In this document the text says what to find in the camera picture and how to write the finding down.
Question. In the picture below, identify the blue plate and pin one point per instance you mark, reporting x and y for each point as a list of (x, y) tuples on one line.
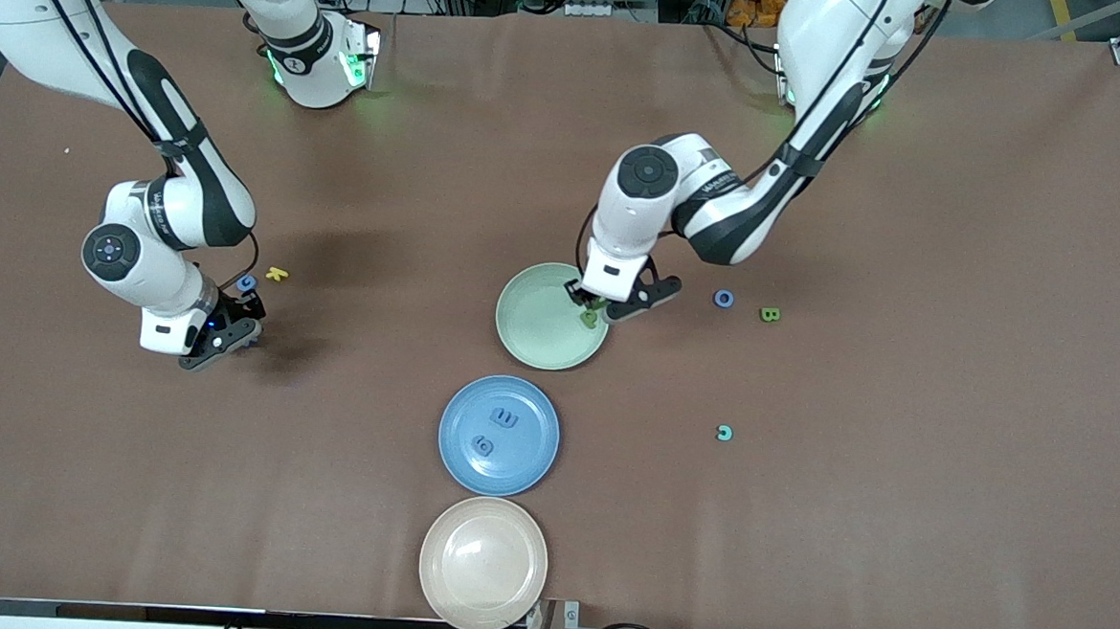
[(523, 466)]

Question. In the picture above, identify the blue foam digit nine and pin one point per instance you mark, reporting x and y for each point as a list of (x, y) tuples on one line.
[(484, 446)]

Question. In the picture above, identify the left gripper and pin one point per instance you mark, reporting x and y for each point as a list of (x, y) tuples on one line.
[(583, 297)]

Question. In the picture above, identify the pale green plate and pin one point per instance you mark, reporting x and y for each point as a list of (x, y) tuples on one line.
[(540, 333)]

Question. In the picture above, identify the long white power strip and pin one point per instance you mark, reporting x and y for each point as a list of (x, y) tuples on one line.
[(595, 10)]

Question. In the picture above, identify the green foam letter B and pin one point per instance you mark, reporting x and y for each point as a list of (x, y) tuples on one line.
[(769, 314)]

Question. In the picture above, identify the brown paper table cover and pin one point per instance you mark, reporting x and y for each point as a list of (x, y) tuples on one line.
[(384, 200)]

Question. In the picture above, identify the beige plate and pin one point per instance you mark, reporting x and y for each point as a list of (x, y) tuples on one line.
[(483, 565)]

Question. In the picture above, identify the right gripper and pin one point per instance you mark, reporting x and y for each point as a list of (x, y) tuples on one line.
[(231, 311)]

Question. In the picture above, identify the teal foam letter C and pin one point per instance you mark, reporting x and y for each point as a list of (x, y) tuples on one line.
[(723, 438)]

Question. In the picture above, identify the grey metal bracket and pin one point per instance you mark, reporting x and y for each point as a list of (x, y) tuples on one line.
[(551, 626)]

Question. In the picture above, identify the green foam letter p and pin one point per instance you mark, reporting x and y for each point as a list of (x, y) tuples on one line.
[(588, 321)]

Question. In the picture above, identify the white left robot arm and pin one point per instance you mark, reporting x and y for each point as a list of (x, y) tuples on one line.
[(632, 222)]

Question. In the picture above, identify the blue foam letter G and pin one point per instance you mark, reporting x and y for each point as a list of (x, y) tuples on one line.
[(246, 289)]

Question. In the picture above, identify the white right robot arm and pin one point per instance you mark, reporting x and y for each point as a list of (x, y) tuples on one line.
[(159, 279)]

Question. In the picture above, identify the blue foam letter O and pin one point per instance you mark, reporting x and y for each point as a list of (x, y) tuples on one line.
[(717, 298)]

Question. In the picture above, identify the yellow foam letter K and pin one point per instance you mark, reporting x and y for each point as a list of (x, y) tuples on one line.
[(276, 274)]

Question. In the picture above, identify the blue foam letter E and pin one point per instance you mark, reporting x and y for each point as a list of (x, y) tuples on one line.
[(505, 418)]

